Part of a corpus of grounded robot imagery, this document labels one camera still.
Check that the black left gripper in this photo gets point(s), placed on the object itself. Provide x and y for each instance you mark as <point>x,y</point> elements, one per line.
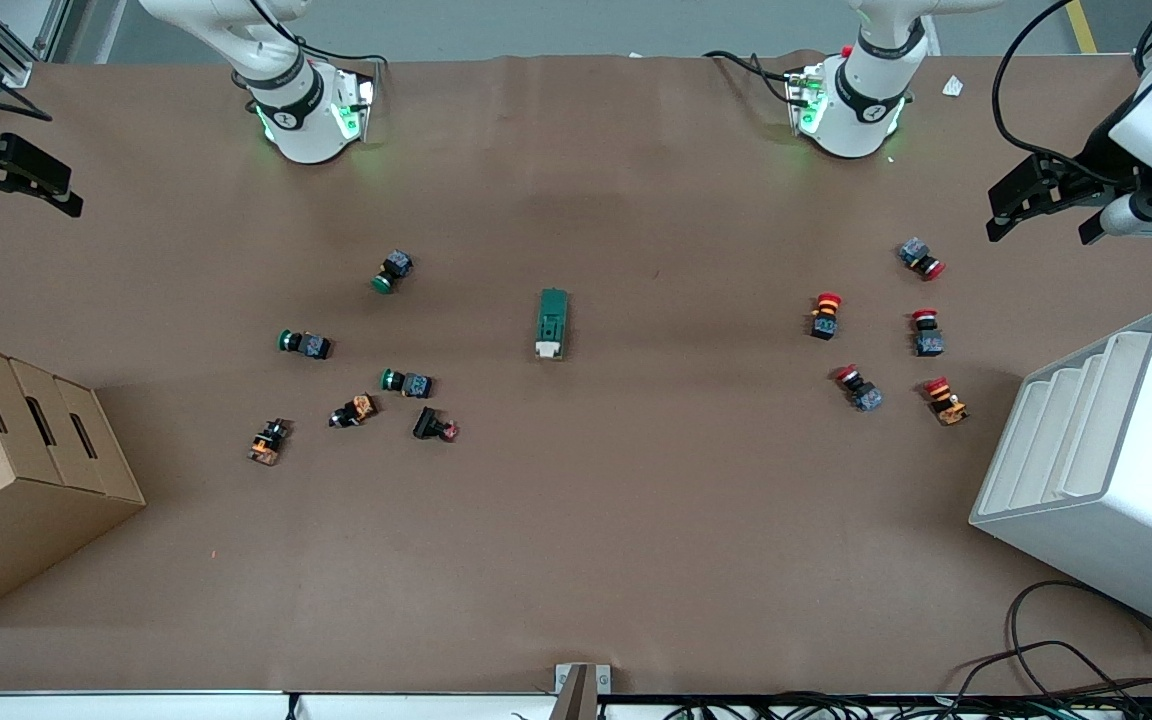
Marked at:
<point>1102,160</point>

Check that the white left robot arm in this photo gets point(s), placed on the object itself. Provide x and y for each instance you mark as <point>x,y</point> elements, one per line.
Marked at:
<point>866,110</point>

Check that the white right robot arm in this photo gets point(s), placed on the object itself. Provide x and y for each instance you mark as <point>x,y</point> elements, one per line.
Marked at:
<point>301,120</point>

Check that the red mushroom button blue block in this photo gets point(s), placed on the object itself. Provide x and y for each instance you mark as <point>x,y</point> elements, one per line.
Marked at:
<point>920,257</point>
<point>927,335</point>
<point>860,390</point>

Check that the small white paper scrap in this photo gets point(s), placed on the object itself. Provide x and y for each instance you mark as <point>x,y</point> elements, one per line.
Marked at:
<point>953,86</point>

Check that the red emergency button orange block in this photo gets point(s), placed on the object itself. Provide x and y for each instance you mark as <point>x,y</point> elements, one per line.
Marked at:
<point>946,402</point>

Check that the green pushbutton blue contact block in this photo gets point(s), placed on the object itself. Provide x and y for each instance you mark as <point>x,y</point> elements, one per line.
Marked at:
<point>393,271</point>
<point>306,344</point>
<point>408,383</point>

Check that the white stepped organizer box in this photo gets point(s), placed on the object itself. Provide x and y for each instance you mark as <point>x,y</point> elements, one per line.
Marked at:
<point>1106,500</point>

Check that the brown cardboard box with slots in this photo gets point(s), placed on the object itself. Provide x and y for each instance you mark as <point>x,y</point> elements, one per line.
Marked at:
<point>16,500</point>

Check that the black square button red terminals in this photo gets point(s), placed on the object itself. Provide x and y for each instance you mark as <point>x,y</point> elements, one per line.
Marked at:
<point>431,424</point>

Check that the brown paper table cover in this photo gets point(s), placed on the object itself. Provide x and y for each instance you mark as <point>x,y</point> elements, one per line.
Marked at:
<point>636,520</point>

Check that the aluminium frame profile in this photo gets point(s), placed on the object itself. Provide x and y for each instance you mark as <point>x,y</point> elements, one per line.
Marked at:
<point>11,70</point>

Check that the black selector switch orange block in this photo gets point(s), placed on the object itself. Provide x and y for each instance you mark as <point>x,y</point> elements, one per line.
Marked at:
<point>354,410</point>
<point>269,442</point>

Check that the white table edge rail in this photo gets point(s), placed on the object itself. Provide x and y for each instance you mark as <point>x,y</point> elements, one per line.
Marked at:
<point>136,705</point>

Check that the metal table edge bracket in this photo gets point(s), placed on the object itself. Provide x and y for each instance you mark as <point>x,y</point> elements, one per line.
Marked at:
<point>581,690</point>

